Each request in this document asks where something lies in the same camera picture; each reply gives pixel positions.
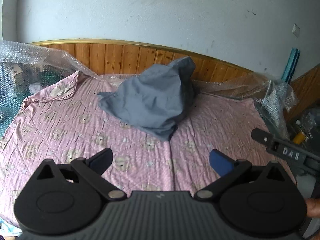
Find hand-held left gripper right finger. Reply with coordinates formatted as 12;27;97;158
194;149;287;201

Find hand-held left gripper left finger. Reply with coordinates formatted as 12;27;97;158
36;148;127;201

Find small cardboard box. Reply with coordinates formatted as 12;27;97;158
10;64;24;85

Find teal strips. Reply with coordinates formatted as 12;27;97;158
281;47;300;84

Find pink printed blanket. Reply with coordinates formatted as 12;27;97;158
0;70;300;220

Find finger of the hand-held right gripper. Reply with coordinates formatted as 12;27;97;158
251;128;277;147

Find wooden headboard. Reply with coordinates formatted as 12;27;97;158
29;39;260;83

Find person's right hand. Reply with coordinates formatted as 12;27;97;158
306;197;320;218

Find grey garment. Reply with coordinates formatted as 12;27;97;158
97;56;197;142

